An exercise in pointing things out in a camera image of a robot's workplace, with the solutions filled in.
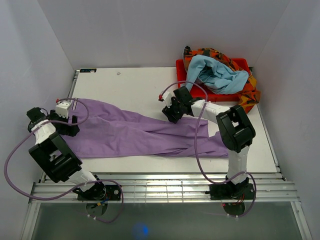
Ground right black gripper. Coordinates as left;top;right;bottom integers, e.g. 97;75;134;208
162;96;184;124

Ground purple trousers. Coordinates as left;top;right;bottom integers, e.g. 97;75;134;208
63;98;228;159

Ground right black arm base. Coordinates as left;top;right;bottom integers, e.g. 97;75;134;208
205;183;256;200

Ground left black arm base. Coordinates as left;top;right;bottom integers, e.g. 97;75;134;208
73;183;121;202

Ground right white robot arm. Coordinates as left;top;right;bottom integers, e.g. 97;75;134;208
158;86;256;201

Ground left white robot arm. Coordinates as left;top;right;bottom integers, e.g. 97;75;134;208
26;107;107;200

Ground light blue trousers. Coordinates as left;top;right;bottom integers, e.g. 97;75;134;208
184;55;249;95

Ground orange camouflage trousers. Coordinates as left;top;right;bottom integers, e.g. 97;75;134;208
182;46;261;113

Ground red plastic bin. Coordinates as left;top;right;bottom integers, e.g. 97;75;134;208
175;58;251;102

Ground black label sticker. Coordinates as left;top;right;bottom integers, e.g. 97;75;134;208
79;68;97;73

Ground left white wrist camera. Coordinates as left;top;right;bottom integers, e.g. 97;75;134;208
55;100;71;119

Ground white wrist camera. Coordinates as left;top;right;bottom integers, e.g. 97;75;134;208
55;100;71;119
158;91;173;108

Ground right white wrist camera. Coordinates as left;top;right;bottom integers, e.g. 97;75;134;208
158;91;173;108

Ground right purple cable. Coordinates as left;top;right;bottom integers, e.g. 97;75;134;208
159;80;257;219

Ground purple cable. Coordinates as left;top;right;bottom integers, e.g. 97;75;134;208
159;80;257;219
3;97;125;223

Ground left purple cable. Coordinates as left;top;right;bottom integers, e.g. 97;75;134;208
3;97;125;223

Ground aluminium rail frame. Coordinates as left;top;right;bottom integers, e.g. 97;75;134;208
21;69;313;240

